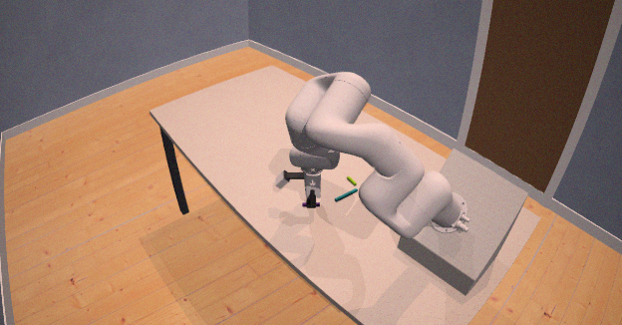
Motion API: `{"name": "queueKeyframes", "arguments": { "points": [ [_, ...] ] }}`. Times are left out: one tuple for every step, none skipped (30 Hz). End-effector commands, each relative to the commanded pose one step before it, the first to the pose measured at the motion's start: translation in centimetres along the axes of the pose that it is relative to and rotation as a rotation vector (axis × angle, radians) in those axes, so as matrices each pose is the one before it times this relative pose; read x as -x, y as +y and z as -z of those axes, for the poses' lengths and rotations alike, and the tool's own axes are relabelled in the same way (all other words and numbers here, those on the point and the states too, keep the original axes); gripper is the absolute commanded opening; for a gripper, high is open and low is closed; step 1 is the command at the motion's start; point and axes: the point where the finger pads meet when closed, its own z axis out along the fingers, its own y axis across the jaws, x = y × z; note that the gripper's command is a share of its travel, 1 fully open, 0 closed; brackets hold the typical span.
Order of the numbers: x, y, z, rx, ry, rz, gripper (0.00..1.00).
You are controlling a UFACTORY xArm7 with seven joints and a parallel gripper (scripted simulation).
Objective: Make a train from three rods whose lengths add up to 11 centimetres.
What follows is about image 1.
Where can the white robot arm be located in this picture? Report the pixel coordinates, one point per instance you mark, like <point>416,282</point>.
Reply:
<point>388,192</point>

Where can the turquoise rod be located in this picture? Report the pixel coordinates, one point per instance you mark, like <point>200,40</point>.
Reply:
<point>345,194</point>

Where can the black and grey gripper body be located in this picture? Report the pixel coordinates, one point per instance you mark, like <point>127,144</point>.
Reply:
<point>312,181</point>

